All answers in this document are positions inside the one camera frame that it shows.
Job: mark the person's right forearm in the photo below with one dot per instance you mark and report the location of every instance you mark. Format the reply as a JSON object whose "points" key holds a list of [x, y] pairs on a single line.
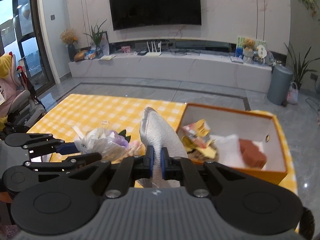
{"points": [[307, 225]]}

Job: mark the stack of papers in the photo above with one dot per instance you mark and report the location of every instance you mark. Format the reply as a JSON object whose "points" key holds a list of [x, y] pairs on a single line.
{"points": [[107, 57]]}

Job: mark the hanging vine plant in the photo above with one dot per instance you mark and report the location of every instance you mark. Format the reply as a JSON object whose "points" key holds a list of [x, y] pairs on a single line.
{"points": [[308, 1]]}

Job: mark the pink card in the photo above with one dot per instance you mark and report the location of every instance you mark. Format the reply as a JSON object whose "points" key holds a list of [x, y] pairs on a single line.
{"points": [[126, 49]]}

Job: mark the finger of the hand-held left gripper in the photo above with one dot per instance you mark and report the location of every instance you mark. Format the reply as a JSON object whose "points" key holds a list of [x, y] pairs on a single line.
{"points": [[75, 161], [67, 148]]}

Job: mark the person's left forearm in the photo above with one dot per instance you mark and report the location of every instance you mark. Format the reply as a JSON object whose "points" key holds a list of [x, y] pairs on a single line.
{"points": [[10, 232]]}

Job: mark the green leafy plant in vase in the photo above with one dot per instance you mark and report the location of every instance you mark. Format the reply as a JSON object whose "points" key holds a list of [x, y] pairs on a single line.
{"points": [[96, 40]]}

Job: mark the grey child chair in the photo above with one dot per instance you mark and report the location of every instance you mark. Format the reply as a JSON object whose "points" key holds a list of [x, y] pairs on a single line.
{"points": [[22, 100]]}

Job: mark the white marble media console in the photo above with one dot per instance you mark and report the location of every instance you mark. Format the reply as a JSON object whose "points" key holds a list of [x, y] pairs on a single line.
{"points": [[170, 70]]}

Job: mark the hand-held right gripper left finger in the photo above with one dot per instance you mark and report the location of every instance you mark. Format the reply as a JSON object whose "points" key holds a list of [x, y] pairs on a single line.
{"points": [[150, 160]]}

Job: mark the woven basket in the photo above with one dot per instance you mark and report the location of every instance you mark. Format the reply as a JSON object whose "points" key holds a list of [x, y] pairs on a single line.
{"points": [[292, 95]]}

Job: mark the black wall television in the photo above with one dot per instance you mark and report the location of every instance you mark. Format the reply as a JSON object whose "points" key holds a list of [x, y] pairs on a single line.
{"points": [[155, 3]]}

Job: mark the white soft cloth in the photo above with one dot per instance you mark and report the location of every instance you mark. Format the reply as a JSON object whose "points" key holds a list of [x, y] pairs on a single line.
{"points": [[227, 150]]}

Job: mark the yellow checked mat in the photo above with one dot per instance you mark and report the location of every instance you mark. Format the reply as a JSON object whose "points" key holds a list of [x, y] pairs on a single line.
{"points": [[100, 110]]}

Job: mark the pink cloth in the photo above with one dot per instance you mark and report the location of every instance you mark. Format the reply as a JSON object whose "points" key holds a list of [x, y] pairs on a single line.
{"points": [[6, 90]]}

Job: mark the blue snack bag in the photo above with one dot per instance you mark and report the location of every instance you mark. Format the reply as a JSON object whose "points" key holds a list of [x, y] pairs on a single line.
{"points": [[90, 54]]}

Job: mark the orange cardboard box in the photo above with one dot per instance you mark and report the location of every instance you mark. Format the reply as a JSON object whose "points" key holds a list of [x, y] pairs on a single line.
{"points": [[262, 176]]}

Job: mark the yellow zigzag-edged cloth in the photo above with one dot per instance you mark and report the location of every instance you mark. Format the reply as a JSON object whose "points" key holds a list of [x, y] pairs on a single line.
{"points": [[207, 152]]}

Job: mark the clear plastic bag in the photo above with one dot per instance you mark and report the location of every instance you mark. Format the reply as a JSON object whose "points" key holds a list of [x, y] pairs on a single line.
{"points": [[100, 140]]}

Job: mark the glass sliding door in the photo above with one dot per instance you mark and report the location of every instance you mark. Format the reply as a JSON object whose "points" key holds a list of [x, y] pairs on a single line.
{"points": [[25, 42]]}

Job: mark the long-leaf potted plant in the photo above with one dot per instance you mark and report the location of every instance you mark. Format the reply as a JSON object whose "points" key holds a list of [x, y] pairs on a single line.
{"points": [[302, 67]]}

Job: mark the yellow plush toy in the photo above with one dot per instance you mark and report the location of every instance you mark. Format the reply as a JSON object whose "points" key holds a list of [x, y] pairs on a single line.
{"points": [[5, 63]]}

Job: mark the brown bread loaf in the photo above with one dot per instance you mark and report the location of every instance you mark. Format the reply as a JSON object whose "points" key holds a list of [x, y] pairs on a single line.
{"points": [[80, 55]]}

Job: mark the grey trash bin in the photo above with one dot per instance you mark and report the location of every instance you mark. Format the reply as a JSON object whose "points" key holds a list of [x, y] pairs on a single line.
{"points": [[279, 85]]}

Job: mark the small snack packet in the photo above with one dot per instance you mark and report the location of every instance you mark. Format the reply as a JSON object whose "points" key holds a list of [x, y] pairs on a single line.
{"points": [[190, 132]]}

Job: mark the white silver sheet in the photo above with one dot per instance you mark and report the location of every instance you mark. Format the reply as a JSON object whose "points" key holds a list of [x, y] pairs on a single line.
{"points": [[160, 130]]}

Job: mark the yellow snack packet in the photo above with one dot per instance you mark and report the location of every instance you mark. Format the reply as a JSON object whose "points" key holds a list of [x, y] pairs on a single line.
{"points": [[202, 127]]}

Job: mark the dried yellow flowers in vase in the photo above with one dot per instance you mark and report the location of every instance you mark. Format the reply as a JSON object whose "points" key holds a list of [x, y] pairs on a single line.
{"points": [[70, 45]]}

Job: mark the brown teddy bear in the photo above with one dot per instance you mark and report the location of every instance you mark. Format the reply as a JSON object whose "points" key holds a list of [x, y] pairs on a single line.
{"points": [[248, 48]]}

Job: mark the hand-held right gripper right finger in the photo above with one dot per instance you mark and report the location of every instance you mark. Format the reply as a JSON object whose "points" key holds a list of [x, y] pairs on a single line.
{"points": [[165, 162]]}

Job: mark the white wifi router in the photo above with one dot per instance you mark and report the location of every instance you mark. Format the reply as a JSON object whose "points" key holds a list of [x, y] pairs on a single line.
{"points": [[153, 52]]}

